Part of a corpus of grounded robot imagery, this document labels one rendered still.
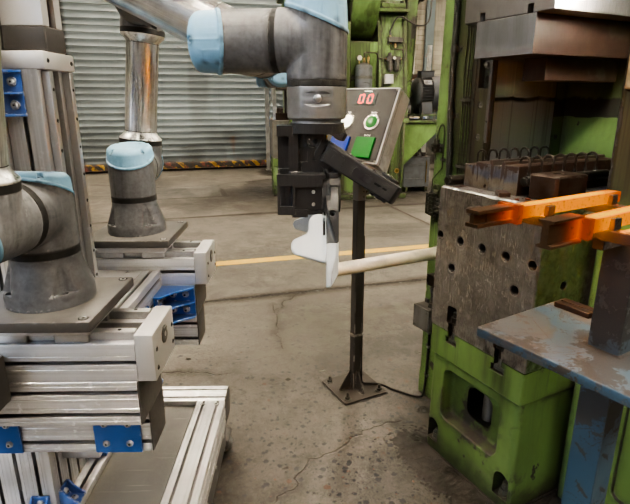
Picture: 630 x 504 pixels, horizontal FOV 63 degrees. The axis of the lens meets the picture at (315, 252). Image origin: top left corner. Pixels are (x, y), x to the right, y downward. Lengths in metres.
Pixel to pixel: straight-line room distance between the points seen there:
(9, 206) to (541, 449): 1.47
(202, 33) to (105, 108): 8.45
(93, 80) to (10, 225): 8.30
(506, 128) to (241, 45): 1.26
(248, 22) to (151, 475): 1.20
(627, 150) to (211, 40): 1.07
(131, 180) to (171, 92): 7.69
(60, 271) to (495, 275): 1.06
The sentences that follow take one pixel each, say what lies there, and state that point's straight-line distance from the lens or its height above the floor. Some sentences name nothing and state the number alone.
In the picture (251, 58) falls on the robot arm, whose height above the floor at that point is 1.21.
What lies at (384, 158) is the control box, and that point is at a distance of 1.74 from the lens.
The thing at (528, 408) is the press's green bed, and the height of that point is 0.35.
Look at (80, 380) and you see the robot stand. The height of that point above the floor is 0.69.
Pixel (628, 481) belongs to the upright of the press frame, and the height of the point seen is 0.20.
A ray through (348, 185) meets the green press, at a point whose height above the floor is 0.16.
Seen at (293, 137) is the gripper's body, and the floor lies 1.12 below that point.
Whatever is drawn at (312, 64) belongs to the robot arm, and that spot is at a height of 1.20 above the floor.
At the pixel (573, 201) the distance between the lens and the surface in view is 1.11.
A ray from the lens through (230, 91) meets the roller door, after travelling 9.15.
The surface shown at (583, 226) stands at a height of 0.97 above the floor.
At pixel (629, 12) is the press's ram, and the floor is 1.38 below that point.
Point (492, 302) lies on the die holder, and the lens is 1.50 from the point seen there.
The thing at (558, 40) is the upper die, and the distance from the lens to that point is 1.53.
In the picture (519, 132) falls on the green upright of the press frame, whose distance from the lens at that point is 1.85.
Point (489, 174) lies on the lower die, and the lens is 1.54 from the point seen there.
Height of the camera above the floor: 1.16
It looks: 17 degrees down
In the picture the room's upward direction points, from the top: straight up
